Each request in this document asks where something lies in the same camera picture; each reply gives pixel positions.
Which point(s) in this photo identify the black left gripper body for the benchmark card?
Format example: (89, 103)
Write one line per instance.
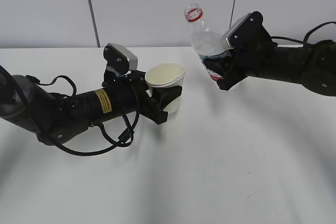
(146, 106)

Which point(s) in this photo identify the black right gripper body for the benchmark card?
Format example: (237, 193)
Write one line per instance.
(245, 63)

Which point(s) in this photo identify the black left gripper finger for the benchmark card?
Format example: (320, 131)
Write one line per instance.
(137, 79)
(164, 96)

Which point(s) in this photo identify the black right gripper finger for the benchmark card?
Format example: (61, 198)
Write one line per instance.
(218, 66)

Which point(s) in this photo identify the white paper cup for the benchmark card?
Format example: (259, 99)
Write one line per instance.
(166, 75)

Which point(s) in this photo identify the clear plastic water bottle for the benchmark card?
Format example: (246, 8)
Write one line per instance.
(207, 43)

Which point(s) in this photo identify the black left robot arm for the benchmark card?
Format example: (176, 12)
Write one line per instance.
(115, 108)

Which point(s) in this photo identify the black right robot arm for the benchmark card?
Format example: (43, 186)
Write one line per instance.
(313, 67)

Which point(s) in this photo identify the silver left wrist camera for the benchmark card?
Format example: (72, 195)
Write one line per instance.
(119, 59)

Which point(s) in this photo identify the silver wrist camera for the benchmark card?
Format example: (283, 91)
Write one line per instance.
(245, 30)
(119, 59)

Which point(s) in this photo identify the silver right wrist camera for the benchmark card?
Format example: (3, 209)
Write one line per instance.
(245, 30)

